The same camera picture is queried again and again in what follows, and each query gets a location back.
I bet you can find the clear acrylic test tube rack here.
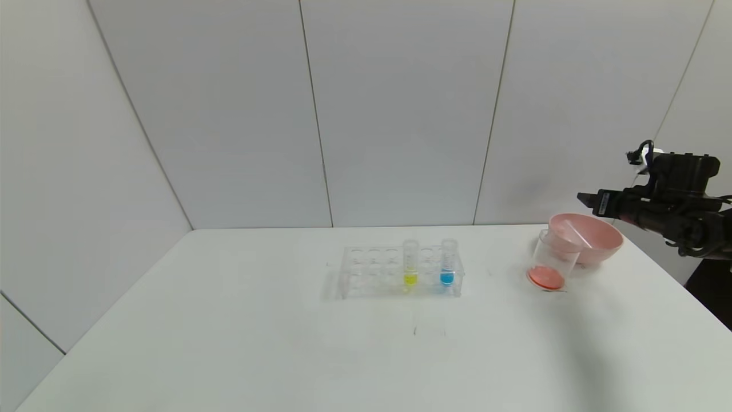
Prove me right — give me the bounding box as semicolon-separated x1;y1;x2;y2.
336;246;465;300

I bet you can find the test tube with blue pigment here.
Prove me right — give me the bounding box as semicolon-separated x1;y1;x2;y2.
440;239;458;287

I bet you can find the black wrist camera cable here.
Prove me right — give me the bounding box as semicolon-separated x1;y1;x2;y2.
627;140;655;189

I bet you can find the test tube with red pigment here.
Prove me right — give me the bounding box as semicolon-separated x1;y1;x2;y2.
558;221;594;249

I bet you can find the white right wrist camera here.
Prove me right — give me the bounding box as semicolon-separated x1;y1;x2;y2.
638;148;664;172

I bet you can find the pink bowl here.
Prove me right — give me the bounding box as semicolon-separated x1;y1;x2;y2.
547;214;623;267

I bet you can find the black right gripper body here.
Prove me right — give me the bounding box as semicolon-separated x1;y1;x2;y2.
592;188;647;229

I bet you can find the test tube with yellow pigment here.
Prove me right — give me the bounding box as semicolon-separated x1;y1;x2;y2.
403;240;420;287

